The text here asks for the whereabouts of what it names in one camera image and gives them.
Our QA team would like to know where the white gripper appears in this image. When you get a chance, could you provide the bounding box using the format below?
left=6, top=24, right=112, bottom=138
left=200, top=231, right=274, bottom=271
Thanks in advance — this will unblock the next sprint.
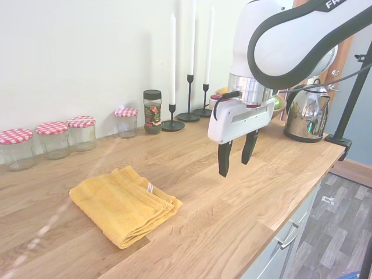
left=207, top=97, right=276, bottom=178

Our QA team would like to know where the yellow terry towel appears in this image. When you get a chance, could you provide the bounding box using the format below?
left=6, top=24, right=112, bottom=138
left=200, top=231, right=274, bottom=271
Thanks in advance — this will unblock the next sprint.
left=69, top=165, right=184, bottom=250

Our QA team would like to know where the small jar red lid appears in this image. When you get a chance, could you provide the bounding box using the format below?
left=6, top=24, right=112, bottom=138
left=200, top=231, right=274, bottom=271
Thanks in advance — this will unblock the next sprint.
left=209, top=94, right=223, bottom=110

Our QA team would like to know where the stainless steel kettle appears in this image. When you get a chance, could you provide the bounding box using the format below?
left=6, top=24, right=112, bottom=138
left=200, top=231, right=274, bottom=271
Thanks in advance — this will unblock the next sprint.
left=283, top=78, right=341, bottom=144

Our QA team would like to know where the coffee jar black lid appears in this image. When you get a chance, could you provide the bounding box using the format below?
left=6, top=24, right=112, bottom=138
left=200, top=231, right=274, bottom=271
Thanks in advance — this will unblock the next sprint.
left=142, top=89, right=163, bottom=136

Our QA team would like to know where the grey-green drawer cabinet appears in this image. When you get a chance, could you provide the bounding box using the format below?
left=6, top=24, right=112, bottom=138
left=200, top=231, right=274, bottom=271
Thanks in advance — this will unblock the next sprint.
left=241, top=180, right=323, bottom=279

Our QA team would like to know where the tall white candle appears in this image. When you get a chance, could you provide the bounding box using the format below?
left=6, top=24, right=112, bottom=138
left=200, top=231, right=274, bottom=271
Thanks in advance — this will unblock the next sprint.
left=188, top=0, right=196, bottom=76
left=170, top=12, right=177, bottom=106
left=204, top=5, right=215, bottom=85

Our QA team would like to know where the glass jar red checked lid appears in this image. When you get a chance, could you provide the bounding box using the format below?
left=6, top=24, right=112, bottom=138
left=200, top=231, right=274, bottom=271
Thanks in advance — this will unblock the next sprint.
left=35, top=121, right=70, bottom=160
left=114, top=107, right=139, bottom=139
left=66, top=116, right=97, bottom=152
left=0, top=128, right=37, bottom=171

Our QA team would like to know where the black gripper cable with plug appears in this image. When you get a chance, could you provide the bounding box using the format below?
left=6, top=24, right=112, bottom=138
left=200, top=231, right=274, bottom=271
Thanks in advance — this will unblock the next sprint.
left=213, top=91, right=242, bottom=121

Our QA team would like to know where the silver drawer handle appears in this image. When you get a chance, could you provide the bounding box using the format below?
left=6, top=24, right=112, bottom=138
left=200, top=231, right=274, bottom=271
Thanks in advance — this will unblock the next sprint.
left=277, top=222, right=299, bottom=249

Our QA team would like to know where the black clamp-mounted camera stand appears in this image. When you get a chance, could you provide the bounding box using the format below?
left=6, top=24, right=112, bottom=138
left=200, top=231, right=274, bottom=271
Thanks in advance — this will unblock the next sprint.
left=324, top=43, right=372, bottom=162

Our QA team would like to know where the dark grey hanging cable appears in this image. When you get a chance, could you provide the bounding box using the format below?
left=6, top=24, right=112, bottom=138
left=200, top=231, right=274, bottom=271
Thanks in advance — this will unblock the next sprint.
left=273, top=63, right=372, bottom=95

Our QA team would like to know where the wooden door frame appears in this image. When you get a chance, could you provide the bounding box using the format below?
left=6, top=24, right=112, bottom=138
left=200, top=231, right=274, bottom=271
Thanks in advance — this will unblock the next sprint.
left=325, top=36, right=355, bottom=136

